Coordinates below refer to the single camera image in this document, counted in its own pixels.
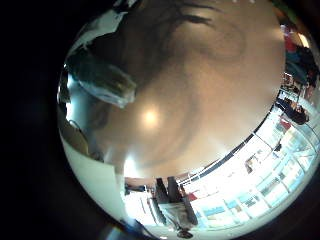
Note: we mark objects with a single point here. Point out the person in red shirt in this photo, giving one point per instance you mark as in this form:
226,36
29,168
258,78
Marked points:
290,40

